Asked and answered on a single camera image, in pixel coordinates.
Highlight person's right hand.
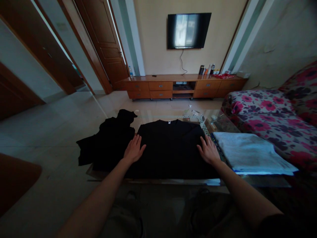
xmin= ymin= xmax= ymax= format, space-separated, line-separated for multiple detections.
xmin=197 ymin=135 xmax=221 ymax=166

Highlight person's left hand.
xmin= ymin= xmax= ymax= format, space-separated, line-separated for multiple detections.
xmin=123 ymin=134 xmax=147 ymax=165

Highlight person's right fingers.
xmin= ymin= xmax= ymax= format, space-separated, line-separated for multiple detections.
xmin=200 ymin=135 xmax=217 ymax=150

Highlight person's left fingers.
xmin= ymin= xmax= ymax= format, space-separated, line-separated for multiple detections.
xmin=129 ymin=134 xmax=142 ymax=148

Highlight black t-shirt with white label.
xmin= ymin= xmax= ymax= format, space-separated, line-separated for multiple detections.
xmin=123 ymin=119 xmax=221 ymax=179

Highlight glass coffee table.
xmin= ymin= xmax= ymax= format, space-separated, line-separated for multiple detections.
xmin=85 ymin=109 xmax=293 ymax=189

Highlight crumpled black garment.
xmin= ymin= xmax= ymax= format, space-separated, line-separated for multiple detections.
xmin=76 ymin=109 xmax=138 ymax=167

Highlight crumpled white paper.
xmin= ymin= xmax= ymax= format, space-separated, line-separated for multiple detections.
xmin=187 ymin=104 xmax=201 ymax=116

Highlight folded white cloth stack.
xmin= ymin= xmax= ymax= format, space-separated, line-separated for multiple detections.
xmin=212 ymin=132 xmax=299 ymax=176

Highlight wooden television cabinet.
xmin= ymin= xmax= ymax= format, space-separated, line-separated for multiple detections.
xmin=123 ymin=73 xmax=249 ymax=101

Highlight red patterned cloth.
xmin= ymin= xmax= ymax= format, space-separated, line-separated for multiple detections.
xmin=213 ymin=73 xmax=235 ymax=80

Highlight person's legs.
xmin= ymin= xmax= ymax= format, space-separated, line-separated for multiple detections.
xmin=105 ymin=187 xmax=251 ymax=238

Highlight group of bottles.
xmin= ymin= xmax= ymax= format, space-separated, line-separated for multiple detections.
xmin=198 ymin=63 xmax=221 ymax=76

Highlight floral pink sofa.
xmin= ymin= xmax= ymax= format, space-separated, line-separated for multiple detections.
xmin=221 ymin=60 xmax=317 ymax=174

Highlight brown wooden furniture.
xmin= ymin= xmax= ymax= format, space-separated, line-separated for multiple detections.
xmin=0 ymin=152 xmax=43 ymax=217

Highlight dark wooden door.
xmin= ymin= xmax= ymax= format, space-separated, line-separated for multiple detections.
xmin=0 ymin=0 xmax=78 ymax=121

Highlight black television cable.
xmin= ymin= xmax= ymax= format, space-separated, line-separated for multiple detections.
xmin=179 ymin=49 xmax=188 ymax=76

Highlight wooden door with handle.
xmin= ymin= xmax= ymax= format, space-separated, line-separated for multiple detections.
xmin=74 ymin=0 xmax=130 ymax=95

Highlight wall-mounted black television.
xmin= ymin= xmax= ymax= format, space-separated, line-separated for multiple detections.
xmin=167 ymin=13 xmax=212 ymax=50

